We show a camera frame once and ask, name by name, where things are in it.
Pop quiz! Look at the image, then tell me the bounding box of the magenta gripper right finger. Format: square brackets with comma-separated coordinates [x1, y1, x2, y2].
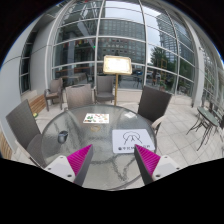
[133, 144, 183, 186]

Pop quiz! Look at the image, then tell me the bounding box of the white mouse pad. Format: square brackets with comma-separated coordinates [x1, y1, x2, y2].
[112, 129, 155, 154]

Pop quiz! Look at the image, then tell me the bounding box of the right dark wicker chair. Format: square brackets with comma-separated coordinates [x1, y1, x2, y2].
[138, 86, 172, 133]

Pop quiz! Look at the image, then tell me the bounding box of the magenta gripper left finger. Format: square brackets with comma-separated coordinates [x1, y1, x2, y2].
[43, 143, 95, 187]

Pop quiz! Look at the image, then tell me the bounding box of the wooden bench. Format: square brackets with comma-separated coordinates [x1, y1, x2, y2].
[29, 95, 46, 113]

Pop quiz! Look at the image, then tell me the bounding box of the far middle wicker chair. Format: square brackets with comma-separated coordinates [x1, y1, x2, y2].
[94, 76, 115, 102]

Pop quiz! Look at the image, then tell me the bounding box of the grey wicker chair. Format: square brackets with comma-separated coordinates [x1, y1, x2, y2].
[66, 84, 93, 109]
[6, 100, 46, 168]

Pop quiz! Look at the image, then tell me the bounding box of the right side glass table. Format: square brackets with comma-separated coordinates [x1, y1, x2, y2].
[189, 106, 219, 148]

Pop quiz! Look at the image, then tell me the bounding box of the middle grey wicker chair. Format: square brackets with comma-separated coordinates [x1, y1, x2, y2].
[66, 84, 93, 109]

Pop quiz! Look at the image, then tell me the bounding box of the colourful menu card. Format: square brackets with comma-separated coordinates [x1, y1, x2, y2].
[83, 113, 109, 124]

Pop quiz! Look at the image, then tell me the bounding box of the left grey wicker chair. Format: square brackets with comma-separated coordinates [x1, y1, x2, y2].
[6, 100, 46, 168]

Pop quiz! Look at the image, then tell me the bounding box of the round glass table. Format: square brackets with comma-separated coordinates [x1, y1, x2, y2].
[41, 105, 157, 190]

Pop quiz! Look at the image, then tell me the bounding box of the gold framed menu stand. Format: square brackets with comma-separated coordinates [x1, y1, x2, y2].
[102, 54, 133, 107]

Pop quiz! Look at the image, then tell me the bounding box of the far left wicker chair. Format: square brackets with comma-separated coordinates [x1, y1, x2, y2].
[44, 78, 63, 108]

